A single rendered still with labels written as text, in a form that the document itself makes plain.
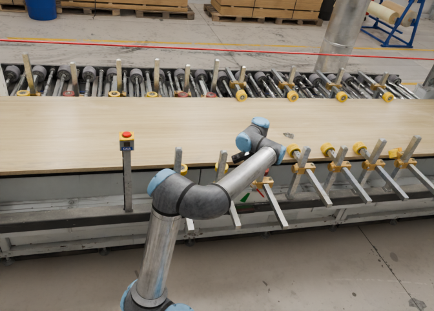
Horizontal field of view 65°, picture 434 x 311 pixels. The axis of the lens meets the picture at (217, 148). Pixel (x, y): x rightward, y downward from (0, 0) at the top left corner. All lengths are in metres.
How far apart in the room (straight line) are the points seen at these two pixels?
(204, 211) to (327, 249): 2.06
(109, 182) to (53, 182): 0.31
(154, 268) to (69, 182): 1.00
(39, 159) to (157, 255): 1.07
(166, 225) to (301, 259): 1.84
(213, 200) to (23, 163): 1.29
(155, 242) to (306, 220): 1.88
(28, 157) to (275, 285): 1.85
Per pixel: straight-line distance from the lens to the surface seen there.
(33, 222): 2.10
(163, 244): 1.28
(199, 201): 1.10
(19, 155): 2.20
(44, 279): 2.71
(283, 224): 1.89
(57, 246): 2.65
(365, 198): 2.11
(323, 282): 2.86
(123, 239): 2.60
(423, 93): 4.27
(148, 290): 1.46
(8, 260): 2.85
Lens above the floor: 2.22
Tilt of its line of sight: 37 degrees down
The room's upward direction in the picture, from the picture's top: 9 degrees clockwise
